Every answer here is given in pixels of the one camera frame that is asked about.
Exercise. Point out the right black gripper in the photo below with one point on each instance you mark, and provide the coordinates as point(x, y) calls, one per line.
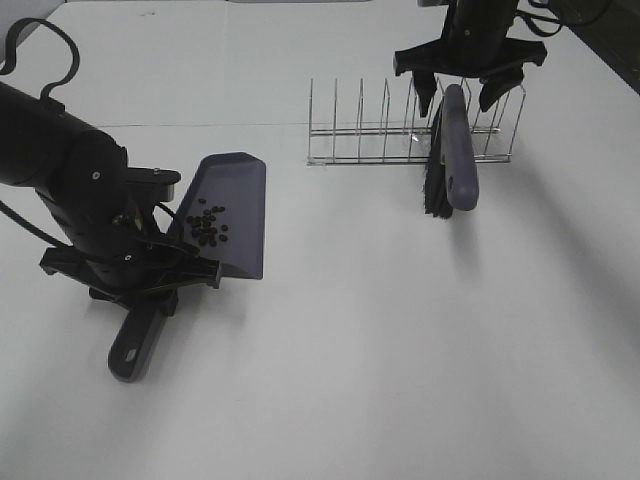
point(473, 43)

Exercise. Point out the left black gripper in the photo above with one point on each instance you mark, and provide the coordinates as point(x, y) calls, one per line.
point(117, 248)

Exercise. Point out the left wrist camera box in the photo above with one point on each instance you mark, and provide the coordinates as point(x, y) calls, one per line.
point(152, 184)

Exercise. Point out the purple hand brush black bristles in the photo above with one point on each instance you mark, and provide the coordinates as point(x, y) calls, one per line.
point(451, 179)

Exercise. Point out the purple plastic dustpan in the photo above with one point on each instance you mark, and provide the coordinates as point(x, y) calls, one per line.
point(238, 181)

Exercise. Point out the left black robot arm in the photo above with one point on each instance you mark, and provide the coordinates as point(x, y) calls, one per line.
point(38, 138)

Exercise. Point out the chrome wire dish rack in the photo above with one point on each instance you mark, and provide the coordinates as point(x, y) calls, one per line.
point(357, 124)

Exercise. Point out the pile of coffee beans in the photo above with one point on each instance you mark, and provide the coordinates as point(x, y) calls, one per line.
point(207, 222)

